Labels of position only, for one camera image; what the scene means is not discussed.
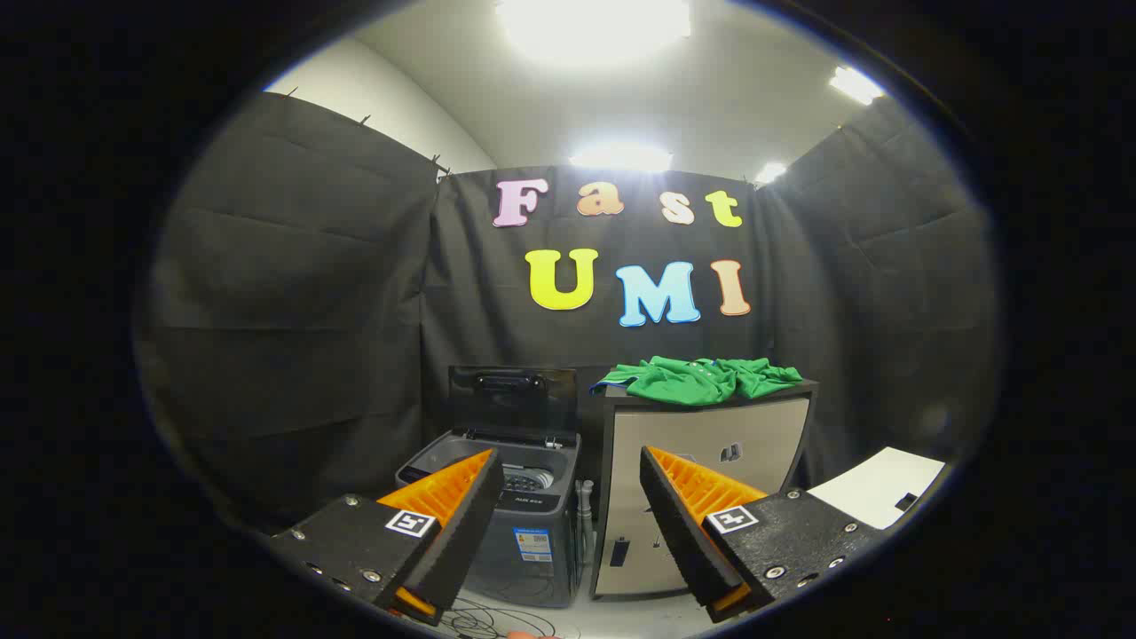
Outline white flat board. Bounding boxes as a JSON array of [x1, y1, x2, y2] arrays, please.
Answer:
[[808, 446, 948, 531]]

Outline large ceiling light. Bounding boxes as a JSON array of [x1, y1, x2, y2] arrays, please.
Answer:
[[495, 0, 691, 63]]

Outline green polo shirt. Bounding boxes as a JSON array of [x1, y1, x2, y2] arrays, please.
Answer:
[[590, 356, 804, 407]]

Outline grey washing machine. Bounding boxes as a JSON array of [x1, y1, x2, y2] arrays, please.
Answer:
[[397, 430, 587, 609]]

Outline black backdrop cloth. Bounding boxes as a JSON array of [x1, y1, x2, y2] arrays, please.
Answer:
[[133, 89, 999, 533]]

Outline grey drain hose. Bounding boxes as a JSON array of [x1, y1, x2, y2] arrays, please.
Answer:
[[575, 479, 597, 556]]

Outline black floor cables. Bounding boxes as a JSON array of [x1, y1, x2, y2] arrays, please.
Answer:
[[439, 596, 578, 639]]

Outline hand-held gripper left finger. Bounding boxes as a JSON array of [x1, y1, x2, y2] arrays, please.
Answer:
[[269, 448, 507, 627]]

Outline beige cabinet with dark top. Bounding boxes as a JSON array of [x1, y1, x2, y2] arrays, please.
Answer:
[[593, 377, 819, 600]]

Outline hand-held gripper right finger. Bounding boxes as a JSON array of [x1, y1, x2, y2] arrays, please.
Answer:
[[639, 446, 884, 622]]

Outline dark washing machine lid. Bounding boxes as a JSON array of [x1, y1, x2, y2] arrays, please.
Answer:
[[448, 366, 580, 438]]

